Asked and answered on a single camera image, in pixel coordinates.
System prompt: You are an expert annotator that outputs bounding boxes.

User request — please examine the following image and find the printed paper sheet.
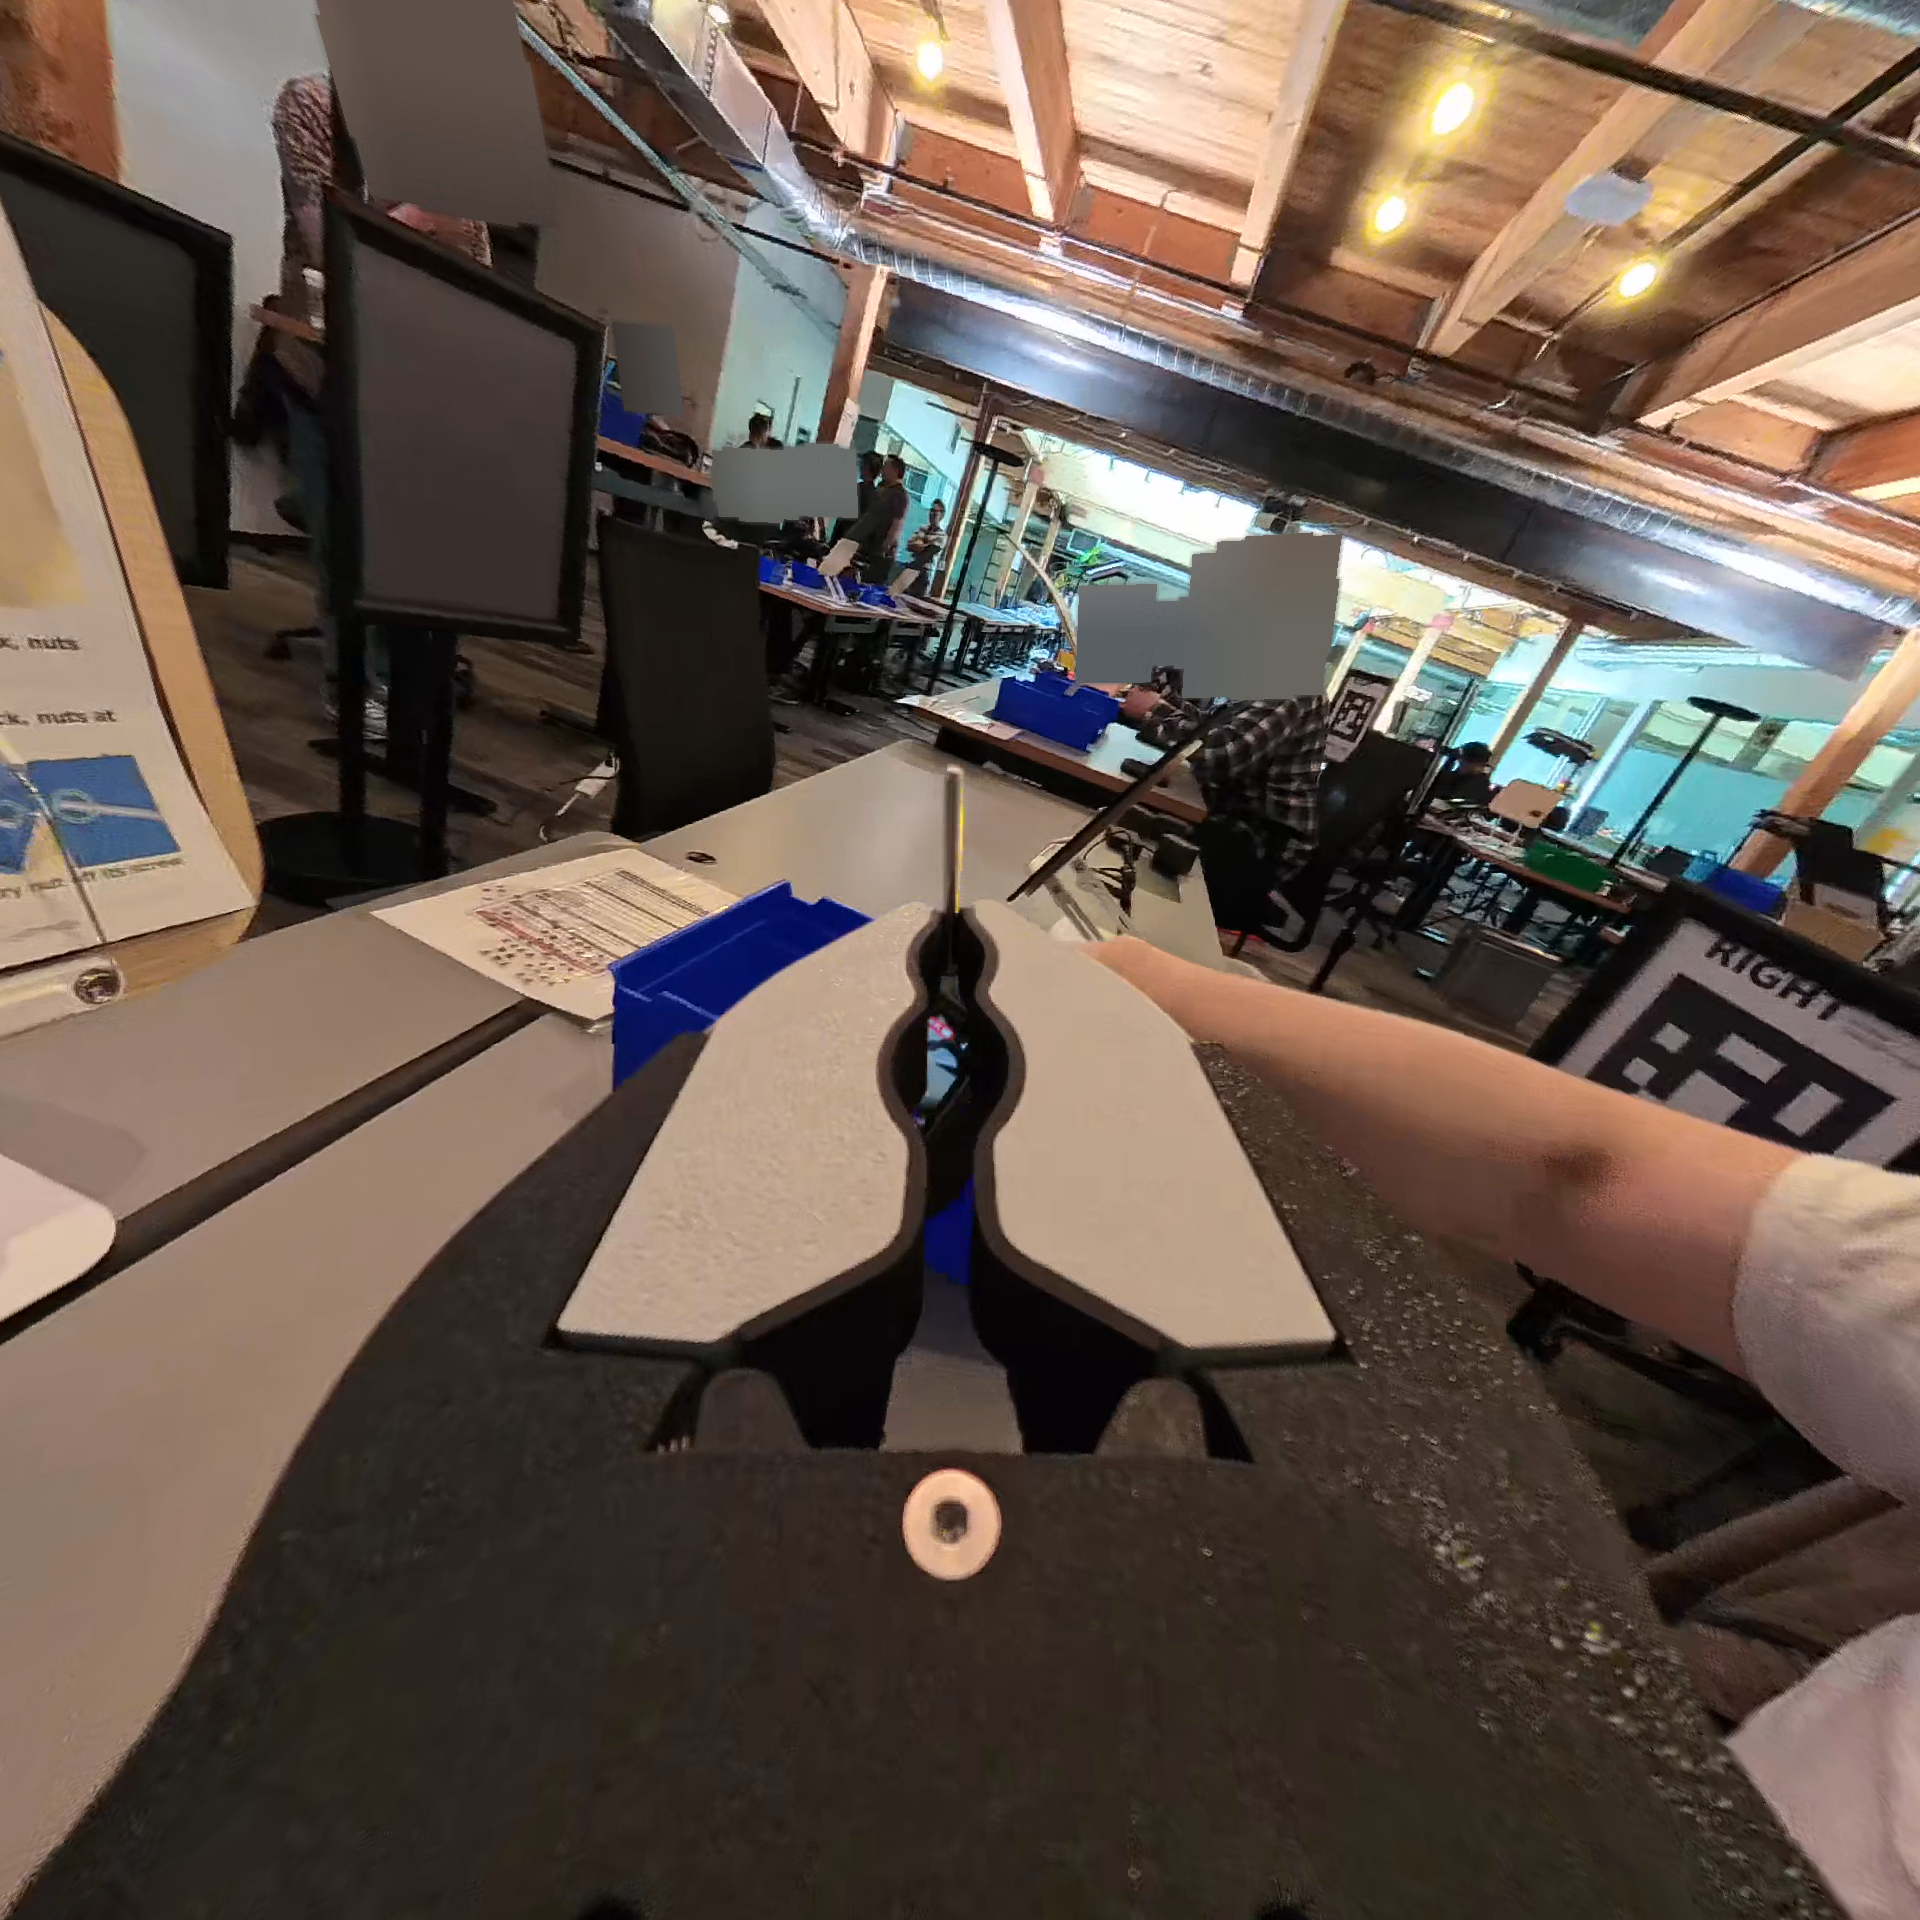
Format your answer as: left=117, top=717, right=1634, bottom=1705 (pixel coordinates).
left=373, top=848, right=740, bottom=1026

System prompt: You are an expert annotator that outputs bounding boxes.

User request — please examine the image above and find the person's white shirt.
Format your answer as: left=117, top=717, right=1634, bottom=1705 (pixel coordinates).
left=1726, top=1152, right=1920, bottom=1920

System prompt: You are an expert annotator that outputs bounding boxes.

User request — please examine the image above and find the blue plastic bin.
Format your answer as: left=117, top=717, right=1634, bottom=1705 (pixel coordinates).
left=607, top=880, right=980, bottom=1291

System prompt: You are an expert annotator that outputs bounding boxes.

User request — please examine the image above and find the wooden display board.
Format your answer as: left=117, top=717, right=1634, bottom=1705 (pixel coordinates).
left=0, top=299, right=268, bottom=1040

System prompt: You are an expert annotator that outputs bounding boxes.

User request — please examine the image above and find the person's right forearm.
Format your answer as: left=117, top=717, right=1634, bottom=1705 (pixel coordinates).
left=1078, top=933, right=1801, bottom=1391

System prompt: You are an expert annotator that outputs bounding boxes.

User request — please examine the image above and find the black framed panel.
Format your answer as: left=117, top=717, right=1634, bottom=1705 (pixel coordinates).
left=257, top=193, right=606, bottom=911
left=0, top=134, right=238, bottom=590

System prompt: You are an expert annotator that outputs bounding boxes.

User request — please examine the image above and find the printed instruction sheet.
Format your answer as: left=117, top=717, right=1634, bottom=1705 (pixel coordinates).
left=0, top=209, right=257, bottom=976

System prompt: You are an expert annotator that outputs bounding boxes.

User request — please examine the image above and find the blue storage bin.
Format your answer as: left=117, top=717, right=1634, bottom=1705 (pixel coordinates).
left=990, top=672, right=1126, bottom=750

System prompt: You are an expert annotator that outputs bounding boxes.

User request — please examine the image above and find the white stand base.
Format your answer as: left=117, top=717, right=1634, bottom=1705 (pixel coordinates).
left=0, top=1152, right=119, bottom=1327

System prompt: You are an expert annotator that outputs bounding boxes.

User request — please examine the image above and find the black floor lamp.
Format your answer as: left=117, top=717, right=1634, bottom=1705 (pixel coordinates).
left=1605, top=695, right=1766, bottom=880

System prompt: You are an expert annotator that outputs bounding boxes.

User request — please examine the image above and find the silver ventilation duct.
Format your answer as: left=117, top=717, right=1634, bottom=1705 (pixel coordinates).
left=593, top=0, right=932, bottom=288

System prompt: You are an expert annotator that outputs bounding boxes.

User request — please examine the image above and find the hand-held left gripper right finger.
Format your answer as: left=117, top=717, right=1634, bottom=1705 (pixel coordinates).
left=967, top=897, right=1341, bottom=1455

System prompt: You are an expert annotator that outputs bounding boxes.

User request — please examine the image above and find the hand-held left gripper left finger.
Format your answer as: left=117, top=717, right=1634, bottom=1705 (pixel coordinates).
left=555, top=901, right=956, bottom=1455

